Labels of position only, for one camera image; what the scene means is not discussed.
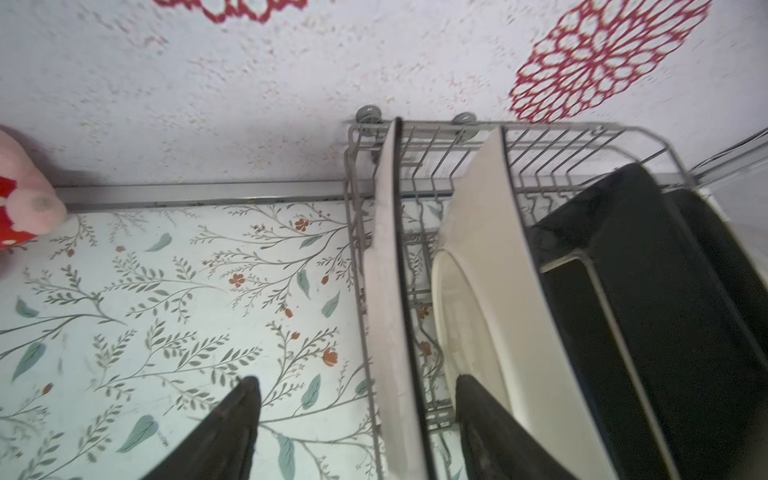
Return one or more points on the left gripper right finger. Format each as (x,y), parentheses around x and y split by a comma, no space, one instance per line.
(494,444)

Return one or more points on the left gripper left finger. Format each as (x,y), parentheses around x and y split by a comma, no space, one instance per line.
(222,446)

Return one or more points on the grey wire dish rack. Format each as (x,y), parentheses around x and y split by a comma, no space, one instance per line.
(549,163)

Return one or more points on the pink pig plush toy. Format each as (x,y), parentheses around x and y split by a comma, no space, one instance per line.
(30,207)

